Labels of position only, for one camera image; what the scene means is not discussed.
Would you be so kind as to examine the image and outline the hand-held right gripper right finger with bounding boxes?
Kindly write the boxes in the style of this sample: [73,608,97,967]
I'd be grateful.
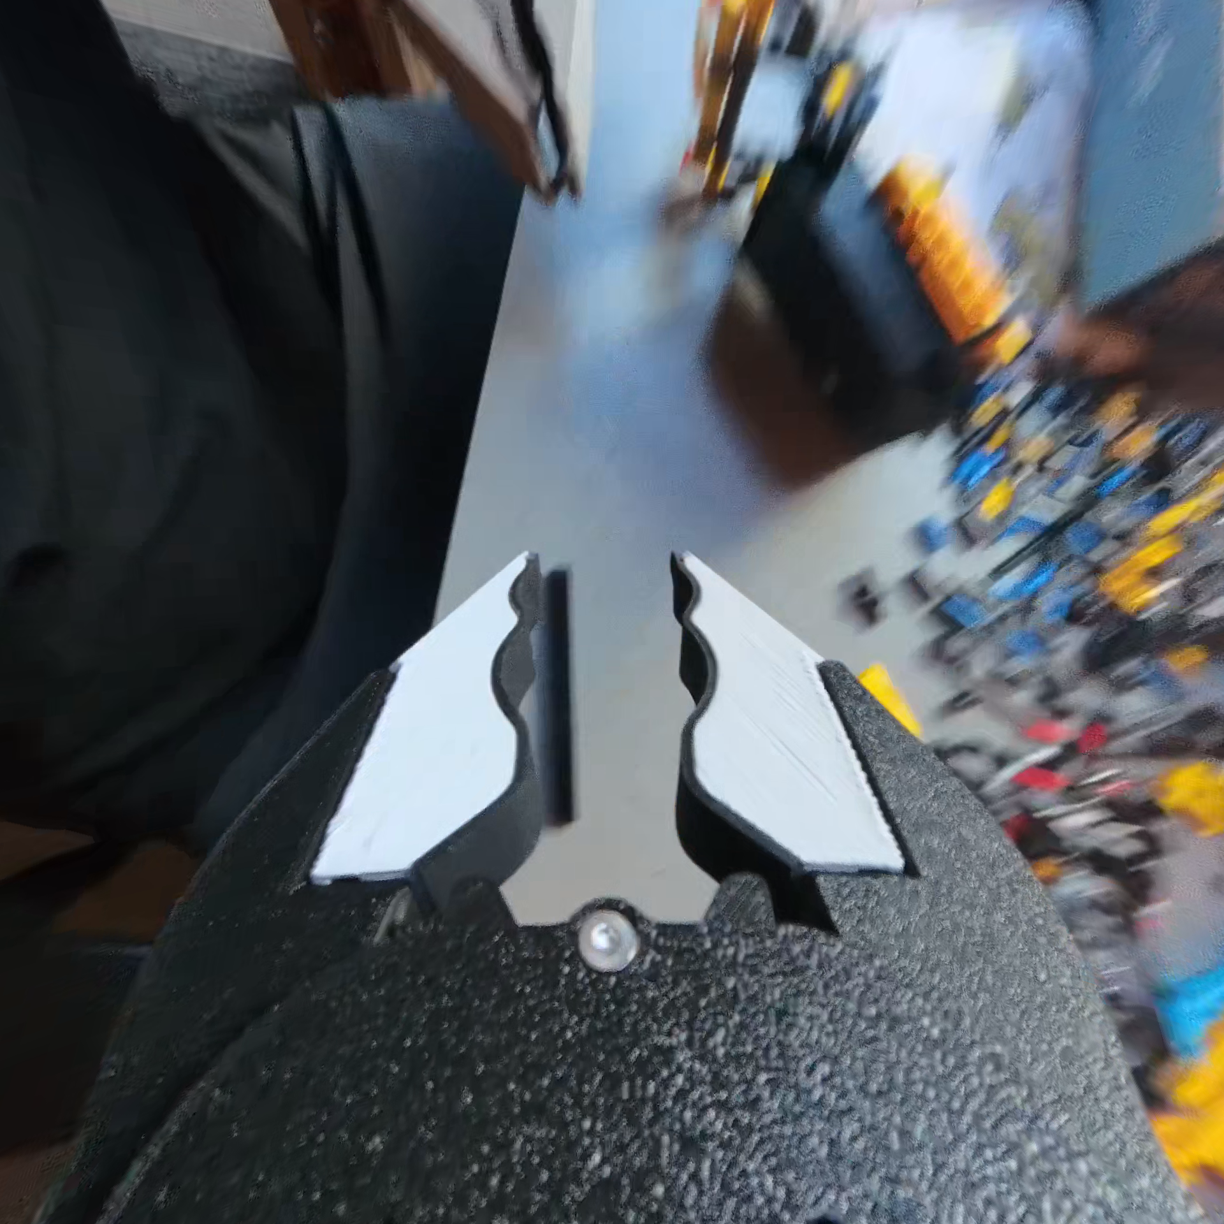
[669,551,908,886]

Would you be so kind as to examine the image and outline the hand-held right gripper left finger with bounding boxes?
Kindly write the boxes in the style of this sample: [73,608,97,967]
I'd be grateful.
[309,551,546,910]

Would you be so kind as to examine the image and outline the black toy beam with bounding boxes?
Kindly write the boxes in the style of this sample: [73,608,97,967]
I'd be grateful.
[543,569,577,827]

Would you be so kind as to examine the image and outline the yellow black toy brick model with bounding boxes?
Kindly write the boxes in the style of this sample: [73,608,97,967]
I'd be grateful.
[669,0,1039,480]

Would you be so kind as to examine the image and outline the grey desk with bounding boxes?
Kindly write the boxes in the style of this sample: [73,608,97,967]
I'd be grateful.
[434,0,1224,1224]

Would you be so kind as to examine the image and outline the pile of loose toy pieces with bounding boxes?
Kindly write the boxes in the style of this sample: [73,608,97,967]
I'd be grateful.
[840,374,1224,1197]

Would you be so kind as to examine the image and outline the person's dark clothing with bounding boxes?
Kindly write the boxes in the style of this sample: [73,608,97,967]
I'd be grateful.
[0,19,526,958]

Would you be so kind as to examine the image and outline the open instruction booklet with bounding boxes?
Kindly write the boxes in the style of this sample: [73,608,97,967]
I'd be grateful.
[840,0,1091,317]

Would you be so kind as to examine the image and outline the brown wooden furniture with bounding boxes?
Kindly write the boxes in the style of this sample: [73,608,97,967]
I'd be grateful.
[268,0,575,203]

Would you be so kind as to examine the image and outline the blue cardboard box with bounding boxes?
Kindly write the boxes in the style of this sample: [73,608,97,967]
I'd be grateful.
[1085,0,1224,308]

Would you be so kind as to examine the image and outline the black cable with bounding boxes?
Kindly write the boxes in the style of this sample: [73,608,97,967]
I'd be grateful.
[511,0,583,200]

